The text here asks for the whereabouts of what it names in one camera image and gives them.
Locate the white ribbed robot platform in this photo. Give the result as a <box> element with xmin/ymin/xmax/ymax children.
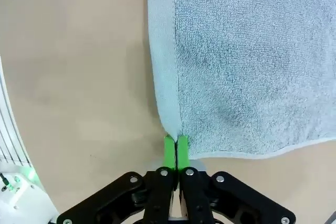
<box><xmin>0</xmin><ymin>56</ymin><xmax>40</xmax><ymax>172</ymax></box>

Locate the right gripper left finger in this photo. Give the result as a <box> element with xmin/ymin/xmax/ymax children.
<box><xmin>56</xmin><ymin>136</ymin><xmax>176</xmax><ymax>224</ymax></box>

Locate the light blue terry towel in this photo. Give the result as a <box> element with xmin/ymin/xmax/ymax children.
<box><xmin>146</xmin><ymin>0</ymin><xmax>336</xmax><ymax>161</ymax></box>

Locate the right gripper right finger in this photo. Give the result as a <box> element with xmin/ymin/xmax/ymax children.
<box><xmin>177</xmin><ymin>135</ymin><xmax>296</xmax><ymax>224</ymax></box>

